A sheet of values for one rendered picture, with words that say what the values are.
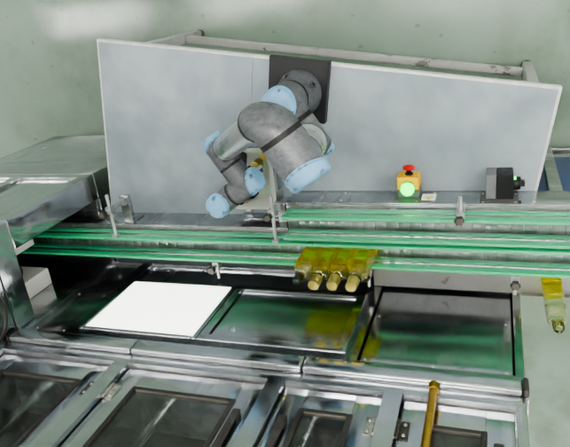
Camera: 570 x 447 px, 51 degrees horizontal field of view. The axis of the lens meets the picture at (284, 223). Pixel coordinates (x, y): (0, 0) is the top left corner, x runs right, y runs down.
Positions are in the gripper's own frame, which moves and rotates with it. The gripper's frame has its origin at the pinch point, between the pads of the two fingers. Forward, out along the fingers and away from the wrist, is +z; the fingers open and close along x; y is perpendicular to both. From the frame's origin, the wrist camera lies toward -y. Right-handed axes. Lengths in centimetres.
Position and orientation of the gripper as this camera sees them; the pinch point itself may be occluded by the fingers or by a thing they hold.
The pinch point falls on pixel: (255, 166)
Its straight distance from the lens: 210.5
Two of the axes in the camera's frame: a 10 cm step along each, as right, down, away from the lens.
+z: 3.1, -3.9, 8.7
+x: 9.4, 0.1, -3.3
